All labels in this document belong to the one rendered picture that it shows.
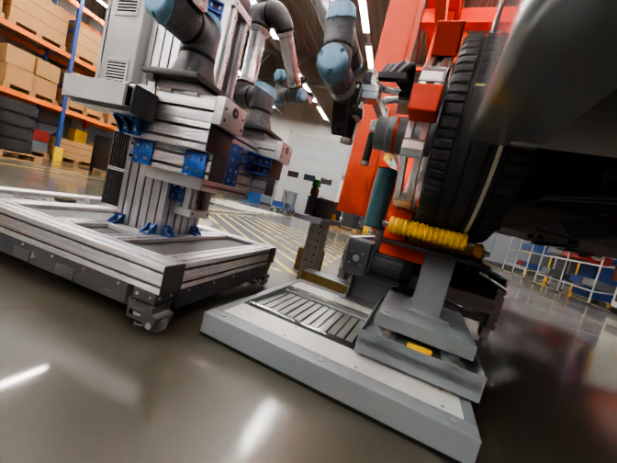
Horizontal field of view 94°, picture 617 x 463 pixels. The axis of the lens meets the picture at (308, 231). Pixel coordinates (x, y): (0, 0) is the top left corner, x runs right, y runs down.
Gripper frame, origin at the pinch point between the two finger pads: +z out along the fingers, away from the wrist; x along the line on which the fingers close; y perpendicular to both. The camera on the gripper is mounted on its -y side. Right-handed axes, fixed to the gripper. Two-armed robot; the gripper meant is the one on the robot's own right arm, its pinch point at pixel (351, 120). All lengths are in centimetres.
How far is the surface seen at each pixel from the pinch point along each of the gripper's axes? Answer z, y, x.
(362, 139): 61, 11, 6
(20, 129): 262, -24, 692
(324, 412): -30, -83, -20
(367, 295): 54, -71, -19
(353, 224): 836, -55, 114
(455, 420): -24, -75, -50
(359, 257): 38, -51, -11
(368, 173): 60, -7, -2
